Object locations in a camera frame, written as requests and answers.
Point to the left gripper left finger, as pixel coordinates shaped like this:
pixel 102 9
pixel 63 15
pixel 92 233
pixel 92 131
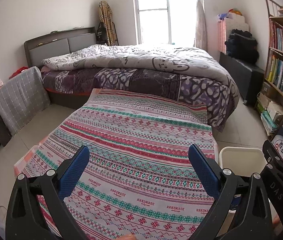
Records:
pixel 24 218

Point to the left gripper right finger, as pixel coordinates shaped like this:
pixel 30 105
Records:
pixel 240 209

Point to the white plastic trash bin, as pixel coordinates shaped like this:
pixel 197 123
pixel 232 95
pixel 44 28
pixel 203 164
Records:
pixel 242 161

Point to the stack of books on floor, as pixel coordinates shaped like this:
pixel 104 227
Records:
pixel 271 113

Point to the patterned striped tablecloth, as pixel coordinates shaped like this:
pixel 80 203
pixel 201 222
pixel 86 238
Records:
pixel 139 179

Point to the black storage bench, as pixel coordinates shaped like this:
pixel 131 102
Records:
pixel 249 78

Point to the grey checked cushion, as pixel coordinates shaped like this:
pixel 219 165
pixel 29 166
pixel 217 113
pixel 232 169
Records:
pixel 21 98

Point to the pile of dark clothes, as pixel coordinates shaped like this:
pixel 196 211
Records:
pixel 242 45

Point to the white cartoon print duvet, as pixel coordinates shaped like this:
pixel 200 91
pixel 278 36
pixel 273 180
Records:
pixel 190 61

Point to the sheer white curtain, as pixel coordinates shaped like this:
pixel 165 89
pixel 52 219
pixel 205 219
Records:
pixel 201 40

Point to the white storage drawers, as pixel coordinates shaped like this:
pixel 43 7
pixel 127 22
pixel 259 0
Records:
pixel 226 25

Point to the grey padded headboard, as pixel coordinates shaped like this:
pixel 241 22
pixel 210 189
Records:
pixel 57 43

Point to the window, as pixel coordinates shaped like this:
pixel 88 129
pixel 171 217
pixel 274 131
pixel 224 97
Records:
pixel 166 22

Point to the plaid coat on rack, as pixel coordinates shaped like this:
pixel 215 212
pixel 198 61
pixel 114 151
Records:
pixel 106 31

